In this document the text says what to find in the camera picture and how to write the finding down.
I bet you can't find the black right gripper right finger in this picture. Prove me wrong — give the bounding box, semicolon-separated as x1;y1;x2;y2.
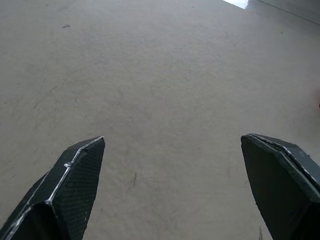
240;133;320;240

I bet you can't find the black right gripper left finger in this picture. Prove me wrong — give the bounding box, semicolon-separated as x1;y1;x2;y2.
0;136;106;240

